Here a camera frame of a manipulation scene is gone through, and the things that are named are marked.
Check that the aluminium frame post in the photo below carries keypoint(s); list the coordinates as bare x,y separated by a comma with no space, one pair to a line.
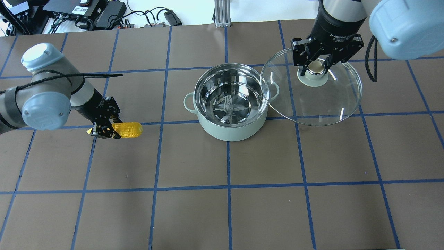
222,13

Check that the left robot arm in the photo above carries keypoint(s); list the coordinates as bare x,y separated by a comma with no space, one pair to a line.
56,88

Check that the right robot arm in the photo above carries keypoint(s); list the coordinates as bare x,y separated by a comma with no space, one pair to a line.
405,30

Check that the black power brick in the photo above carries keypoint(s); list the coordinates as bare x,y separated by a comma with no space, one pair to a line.
113,10

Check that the yellow corn cob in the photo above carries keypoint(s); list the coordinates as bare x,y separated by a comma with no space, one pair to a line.
126,129

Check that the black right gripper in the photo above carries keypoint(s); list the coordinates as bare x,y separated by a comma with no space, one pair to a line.
335,25

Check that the black power adapter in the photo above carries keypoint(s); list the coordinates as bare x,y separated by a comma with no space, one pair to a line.
172,18

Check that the glass pot lid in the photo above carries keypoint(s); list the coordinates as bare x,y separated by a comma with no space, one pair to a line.
318,97

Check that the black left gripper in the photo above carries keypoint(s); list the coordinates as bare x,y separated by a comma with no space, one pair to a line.
91,105

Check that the mint green cooking pot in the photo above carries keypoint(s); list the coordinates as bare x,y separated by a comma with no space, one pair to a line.
231,101

